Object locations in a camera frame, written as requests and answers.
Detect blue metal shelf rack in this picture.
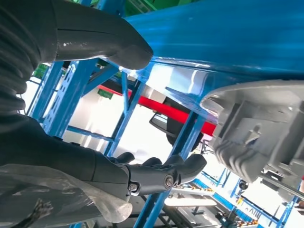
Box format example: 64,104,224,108
23,0,304,228

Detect clear plastic wrap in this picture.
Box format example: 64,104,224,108
0,163,133,228

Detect red barrier belt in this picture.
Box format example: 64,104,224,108
97,84,217,136

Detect green plastic crate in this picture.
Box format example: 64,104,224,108
123,0,200,17

